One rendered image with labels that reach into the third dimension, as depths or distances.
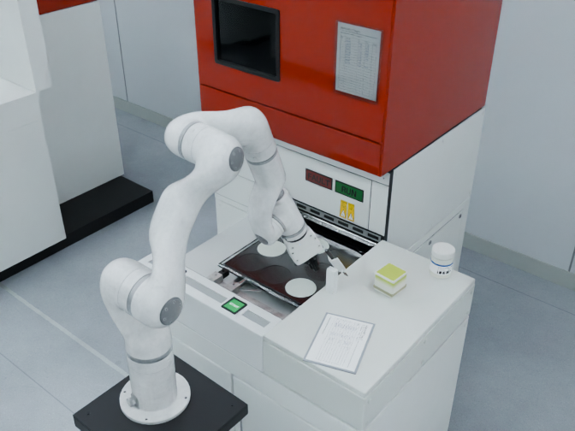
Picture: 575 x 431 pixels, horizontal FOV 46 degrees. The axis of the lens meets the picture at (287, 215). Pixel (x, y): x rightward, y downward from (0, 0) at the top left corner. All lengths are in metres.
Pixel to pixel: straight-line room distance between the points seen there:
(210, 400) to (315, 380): 0.29
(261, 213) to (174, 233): 0.35
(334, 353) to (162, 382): 0.47
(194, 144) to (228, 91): 0.89
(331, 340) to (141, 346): 0.53
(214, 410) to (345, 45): 1.11
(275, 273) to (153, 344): 0.66
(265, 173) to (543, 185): 2.16
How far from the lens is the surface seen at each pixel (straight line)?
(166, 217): 1.64
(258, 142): 1.76
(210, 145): 1.59
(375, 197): 2.29
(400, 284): 2.10
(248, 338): 2.01
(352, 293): 2.10
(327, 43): 2.14
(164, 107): 5.40
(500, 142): 3.74
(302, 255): 2.11
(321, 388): 1.91
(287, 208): 1.97
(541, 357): 3.49
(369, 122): 2.13
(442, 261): 2.16
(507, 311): 3.70
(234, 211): 2.81
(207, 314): 2.10
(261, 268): 2.31
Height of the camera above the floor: 2.28
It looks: 32 degrees down
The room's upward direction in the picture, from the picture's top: straight up
